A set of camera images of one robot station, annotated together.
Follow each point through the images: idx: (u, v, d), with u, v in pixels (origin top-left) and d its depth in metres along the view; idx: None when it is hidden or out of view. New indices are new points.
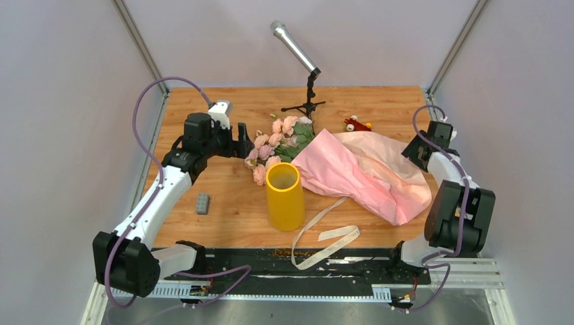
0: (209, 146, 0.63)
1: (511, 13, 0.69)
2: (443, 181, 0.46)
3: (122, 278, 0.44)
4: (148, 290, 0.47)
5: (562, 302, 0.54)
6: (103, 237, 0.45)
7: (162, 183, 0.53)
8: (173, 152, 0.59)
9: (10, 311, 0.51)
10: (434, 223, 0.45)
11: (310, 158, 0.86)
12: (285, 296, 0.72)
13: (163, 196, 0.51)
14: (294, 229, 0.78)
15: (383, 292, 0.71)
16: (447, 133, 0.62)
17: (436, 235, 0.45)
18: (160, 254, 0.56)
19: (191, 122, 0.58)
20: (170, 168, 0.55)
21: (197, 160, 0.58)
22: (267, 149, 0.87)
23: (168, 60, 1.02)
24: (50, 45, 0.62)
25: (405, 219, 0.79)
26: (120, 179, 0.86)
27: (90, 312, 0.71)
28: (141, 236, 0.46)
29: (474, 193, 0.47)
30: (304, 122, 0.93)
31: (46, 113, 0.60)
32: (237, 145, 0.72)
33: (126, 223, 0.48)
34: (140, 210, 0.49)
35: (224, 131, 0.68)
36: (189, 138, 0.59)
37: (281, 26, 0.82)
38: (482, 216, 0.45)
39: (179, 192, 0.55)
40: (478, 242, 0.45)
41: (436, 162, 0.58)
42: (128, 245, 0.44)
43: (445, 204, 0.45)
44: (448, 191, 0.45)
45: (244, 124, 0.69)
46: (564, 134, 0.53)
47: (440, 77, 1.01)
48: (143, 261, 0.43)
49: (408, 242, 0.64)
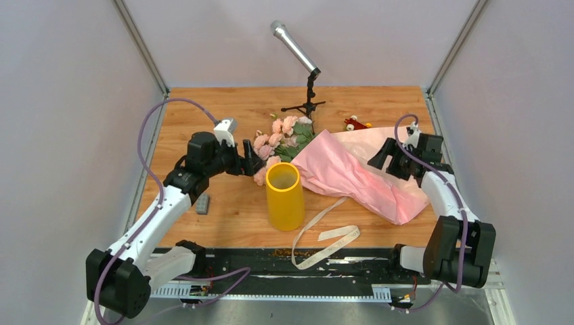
0: (212, 166, 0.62)
1: (510, 14, 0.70)
2: (443, 220, 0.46)
3: (110, 296, 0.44)
4: (136, 311, 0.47)
5: (562, 303, 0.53)
6: (97, 254, 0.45)
7: (160, 203, 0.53)
8: (176, 171, 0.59)
9: (11, 311, 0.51)
10: (434, 262, 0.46)
11: (309, 156, 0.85)
12: (285, 296, 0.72)
13: (160, 216, 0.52)
14: (294, 229, 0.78)
15: (383, 292, 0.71)
16: (438, 145, 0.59)
17: (436, 272, 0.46)
18: (152, 267, 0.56)
19: (194, 143, 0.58)
20: (170, 189, 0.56)
21: (198, 181, 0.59)
22: (266, 150, 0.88)
23: (168, 60, 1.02)
24: (49, 45, 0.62)
25: (405, 219, 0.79)
26: (120, 179, 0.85)
27: (90, 312, 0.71)
28: (135, 256, 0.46)
29: (474, 227, 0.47)
30: (304, 122, 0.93)
31: (45, 113, 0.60)
32: (244, 162, 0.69)
33: (121, 242, 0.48)
34: (136, 230, 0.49)
35: (229, 149, 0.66)
36: (192, 159, 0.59)
37: (280, 26, 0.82)
38: (482, 252, 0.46)
39: (177, 214, 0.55)
40: (478, 275, 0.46)
41: (430, 181, 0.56)
42: (121, 265, 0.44)
43: (444, 246, 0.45)
44: (447, 232, 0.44)
45: (248, 141, 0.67)
46: (564, 134, 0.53)
47: (440, 77, 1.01)
48: (133, 282, 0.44)
49: (408, 248, 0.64)
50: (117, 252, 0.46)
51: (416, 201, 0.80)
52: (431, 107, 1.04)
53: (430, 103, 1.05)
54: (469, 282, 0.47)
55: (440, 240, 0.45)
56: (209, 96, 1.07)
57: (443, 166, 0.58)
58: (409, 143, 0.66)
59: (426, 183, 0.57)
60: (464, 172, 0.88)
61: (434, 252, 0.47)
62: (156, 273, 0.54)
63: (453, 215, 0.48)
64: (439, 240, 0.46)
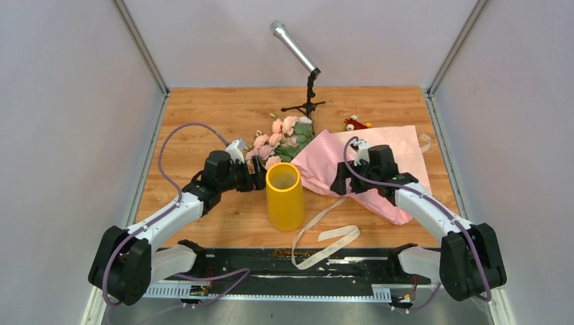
0: (225, 181, 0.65)
1: (511, 13, 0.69)
2: (445, 239, 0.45)
3: (115, 279, 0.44)
4: (131, 300, 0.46)
5: (563, 303, 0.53)
6: (114, 231, 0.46)
7: (179, 202, 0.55)
8: (194, 183, 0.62)
9: (11, 310, 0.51)
10: (457, 283, 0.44)
11: (310, 156, 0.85)
12: (285, 296, 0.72)
13: (177, 212, 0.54)
14: (294, 229, 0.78)
15: (383, 292, 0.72)
16: (390, 157, 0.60)
17: (465, 292, 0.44)
18: (154, 259, 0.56)
19: (211, 160, 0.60)
20: (189, 195, 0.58)
21: (212, 196, 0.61)
22: (266, 149, 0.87)
23: (168, 60, 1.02)
24: (50, 45, 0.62)
25: (405, 220, 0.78)
26: (120, 179, 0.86)
27: (90, 312, 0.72)
28: (149, 239, 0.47)
29: (474, 232, 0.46)
30: (304, 122, 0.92)
31: (45, 113, 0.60)
32: (254, 177, 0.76)
33: (139, 224, 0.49)
34: (153, 218, 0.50)
35: (241, 166, 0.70)
36: (208, 174, 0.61)
37: (280, 26, 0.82)
38: (493, 253, 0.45)
39: (190, 217, 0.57)
40: (500, 277, 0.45)
41: (405, 200, 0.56)
42: (135, 243, 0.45)
43: (459, 263, 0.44)
44: (454, 248, 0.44)
45: (256, 157, 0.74)
46: (562, 134, 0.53)
47: (440, 77, 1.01)
48: (143, 262, 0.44)
49: (405, 253, 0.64)
50: (135, 232, 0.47)
51: None
52: (431, 107, 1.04)
53: (430, 103, 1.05)
54: (495, 285, 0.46)
55: (453, 259, 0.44)
56: (209, 96, 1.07)
57: (405, 177, 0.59)
58: (360, 158, 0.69)
59: (401, 200, 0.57)
60: (464, 173, 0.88)
61: (453, 273, 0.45)
62: (157, 265, 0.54)
63: (451, 230, 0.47)
64: (451, 261, 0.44)
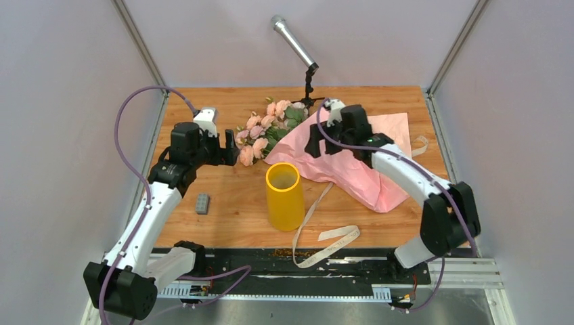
0: (197, 156, 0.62)
1: (510, 13, 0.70)
2: (427, 201, 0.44)
3: (118, 305, 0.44)
4: (146, 312, 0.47)
5: (562, 303, 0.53)
6: (93, 268, 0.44)
7: (149, 202, 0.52)
8: (160, 164, 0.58)
9: (10, 311, 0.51)
10: (441, 241, 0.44)
11: (301, 136, 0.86)
12: (285, 296, 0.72)
13: (151, 217, 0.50)
14: (294, 228, 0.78)
15: (383, 292, 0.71)
16: (362, 117, 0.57)
17: (449, 247, 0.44)
18: (156, 268, 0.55)
19: (178, 133, 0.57)
20: (156, 185, 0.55)
21: (185, 172, 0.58)
22: (256, 131, 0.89)
23: (168, 60, 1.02)
24: (50, 47, 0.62)
25: (384, 208, 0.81)
26: (119, 179, 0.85)
27: (90, 312, 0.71)
28: (133, 264, 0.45)
29: (451, 191, 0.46)
30: (296, 107, 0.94)
31: (46, 114, 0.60)
32: (225, 153, 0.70)
33: (116, 251, 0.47)
34: (128, 237, 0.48)
35: (211, 140, 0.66)
36: (177, 149, 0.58)
37: (281, 21, 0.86)
38: (471, 209, 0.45)
39: (170, 209, 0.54)
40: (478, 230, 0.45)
41: (380, 162, 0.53)
42: (120, 273, 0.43)
43: (442, 222, 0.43)
44: (436, 209, 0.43)
45: (231, 131, 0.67)
46: (562, 135, 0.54)
47: (440, 77, 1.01)
48: (137, 286, 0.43)
49: (402, 250, 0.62)
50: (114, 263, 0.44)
51: (400, 197, 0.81)
52: (431, 107, 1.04)
53: (430, 103, 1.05)
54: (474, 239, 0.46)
55: (434, 217, 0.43)
56: (209, 96, 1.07)
57: (379, 139, 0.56)
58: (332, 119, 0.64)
59: (378, 164, 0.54)
60: (464, 173, 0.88)
61: (436, 232, 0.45)
62: (161, 273, 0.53)
63: (432, 191, 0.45)
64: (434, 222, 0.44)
